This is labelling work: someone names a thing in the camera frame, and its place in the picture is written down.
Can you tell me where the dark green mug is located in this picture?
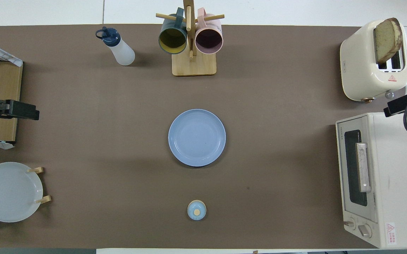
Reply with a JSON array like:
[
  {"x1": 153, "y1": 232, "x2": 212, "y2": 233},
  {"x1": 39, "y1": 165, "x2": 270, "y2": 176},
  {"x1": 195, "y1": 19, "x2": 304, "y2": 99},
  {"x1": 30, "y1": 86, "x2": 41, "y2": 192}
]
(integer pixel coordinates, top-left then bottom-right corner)
[{"x1": 158, "y1": 8, "x2": 189, "y2": 55}]

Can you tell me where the grey plate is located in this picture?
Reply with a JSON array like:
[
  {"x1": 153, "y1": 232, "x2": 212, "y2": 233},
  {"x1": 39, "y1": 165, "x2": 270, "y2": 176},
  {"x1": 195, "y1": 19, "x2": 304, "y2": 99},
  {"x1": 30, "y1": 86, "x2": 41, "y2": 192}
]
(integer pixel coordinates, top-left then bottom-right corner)
[{"x1": 0, "y1": 162, "x2": 44, "y2": 223}]

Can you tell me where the pink mug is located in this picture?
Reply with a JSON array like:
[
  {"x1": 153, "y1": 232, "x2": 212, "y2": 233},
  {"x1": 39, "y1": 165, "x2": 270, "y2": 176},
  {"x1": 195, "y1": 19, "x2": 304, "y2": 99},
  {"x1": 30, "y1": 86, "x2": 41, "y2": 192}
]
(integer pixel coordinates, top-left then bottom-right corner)
[{"x1": 195, "y1": 8, "x2": 224, "y2": 55}]

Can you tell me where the brown table mat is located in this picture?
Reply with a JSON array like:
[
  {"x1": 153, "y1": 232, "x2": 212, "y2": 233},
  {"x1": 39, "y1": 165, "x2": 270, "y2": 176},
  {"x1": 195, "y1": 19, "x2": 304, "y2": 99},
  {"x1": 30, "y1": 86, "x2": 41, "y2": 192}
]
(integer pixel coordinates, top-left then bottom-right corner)
[{"x1": 0, "y1": 24, "x2": 407, "y2": 249}]

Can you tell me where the toasted bread slice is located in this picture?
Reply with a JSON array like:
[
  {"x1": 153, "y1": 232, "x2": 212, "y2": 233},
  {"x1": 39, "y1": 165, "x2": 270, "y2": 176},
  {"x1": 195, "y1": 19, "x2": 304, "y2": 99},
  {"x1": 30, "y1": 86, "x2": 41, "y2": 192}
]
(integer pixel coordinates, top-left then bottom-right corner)
[{"x1": 374, "y1": 18, "x2": 403, "y2": 64}]

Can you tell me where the white toaster oven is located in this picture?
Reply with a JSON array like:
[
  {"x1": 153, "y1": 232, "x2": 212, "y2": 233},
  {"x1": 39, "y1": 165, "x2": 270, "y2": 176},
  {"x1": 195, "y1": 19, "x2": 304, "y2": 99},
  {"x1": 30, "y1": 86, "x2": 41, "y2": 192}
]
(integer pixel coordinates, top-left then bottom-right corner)
[{"x1": 335, "y1": 112, "x2": 407, "y2": 249}]

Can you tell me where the white squeeze bottle blue cap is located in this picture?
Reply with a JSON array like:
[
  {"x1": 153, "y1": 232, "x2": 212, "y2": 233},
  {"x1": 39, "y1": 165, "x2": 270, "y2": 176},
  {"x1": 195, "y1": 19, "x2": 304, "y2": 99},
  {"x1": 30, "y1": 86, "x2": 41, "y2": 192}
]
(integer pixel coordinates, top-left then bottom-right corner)
[{"x1": 95, "y1": 27, "x2": 136, "y2": 66}]

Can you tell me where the small blue jar wooden knob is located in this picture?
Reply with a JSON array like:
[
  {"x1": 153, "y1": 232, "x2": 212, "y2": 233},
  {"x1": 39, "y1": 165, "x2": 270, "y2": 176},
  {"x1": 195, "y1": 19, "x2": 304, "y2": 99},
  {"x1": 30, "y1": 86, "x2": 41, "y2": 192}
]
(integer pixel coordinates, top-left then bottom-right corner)
[{"x1": 187, "y1": 200, "x2": 207, "y2": 221}]

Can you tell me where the periwinkle blue plate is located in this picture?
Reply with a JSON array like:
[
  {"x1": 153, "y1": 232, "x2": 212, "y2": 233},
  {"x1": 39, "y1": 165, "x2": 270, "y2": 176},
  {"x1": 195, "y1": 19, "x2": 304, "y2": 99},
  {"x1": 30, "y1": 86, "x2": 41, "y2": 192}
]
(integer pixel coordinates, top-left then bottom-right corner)
[{"x1": 168, "y1": 109, "x2": 226, "y2": 167}]

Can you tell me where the bamboo mug rack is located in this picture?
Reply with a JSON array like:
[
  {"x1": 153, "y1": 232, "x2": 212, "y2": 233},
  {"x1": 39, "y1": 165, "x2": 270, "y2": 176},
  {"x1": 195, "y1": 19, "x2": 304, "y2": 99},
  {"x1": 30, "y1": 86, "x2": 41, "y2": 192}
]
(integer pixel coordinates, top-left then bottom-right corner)
[{"x1": 156, "y1": 0, "x2": 225, "y2": 77}]

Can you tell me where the cream two-slot toaster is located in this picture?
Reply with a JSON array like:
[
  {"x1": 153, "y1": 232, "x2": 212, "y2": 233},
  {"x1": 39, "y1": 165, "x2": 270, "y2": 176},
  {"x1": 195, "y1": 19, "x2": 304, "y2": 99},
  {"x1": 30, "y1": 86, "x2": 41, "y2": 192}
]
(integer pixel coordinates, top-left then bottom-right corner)
[{"x1": 340, "y1": 19, "x2": 407, "y2": 103}]

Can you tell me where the white patterned cloth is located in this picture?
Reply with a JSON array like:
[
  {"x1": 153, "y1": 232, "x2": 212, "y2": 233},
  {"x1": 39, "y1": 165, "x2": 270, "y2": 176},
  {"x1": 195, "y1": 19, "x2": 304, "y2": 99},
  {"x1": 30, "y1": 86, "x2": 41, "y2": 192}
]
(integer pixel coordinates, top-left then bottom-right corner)
[{"x1": 0, "y1": 37, "x2": 23, "y2": 67}]

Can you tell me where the wooden plate rack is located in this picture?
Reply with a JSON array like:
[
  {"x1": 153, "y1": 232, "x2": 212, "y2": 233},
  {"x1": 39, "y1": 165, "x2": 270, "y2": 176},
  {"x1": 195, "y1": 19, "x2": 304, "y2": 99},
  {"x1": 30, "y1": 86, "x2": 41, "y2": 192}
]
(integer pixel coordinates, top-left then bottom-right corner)
[{"x1": 0, "y1": 167, "x2": 51, "y2": 223}]

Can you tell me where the wooden shelf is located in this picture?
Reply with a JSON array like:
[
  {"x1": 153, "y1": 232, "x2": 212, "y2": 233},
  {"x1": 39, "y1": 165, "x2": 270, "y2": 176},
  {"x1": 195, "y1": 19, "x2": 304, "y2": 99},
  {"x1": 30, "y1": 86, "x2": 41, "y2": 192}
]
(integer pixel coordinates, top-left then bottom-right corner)
[{"x1": 0, "y1": 46, "x2": 23, "y2": 142}]

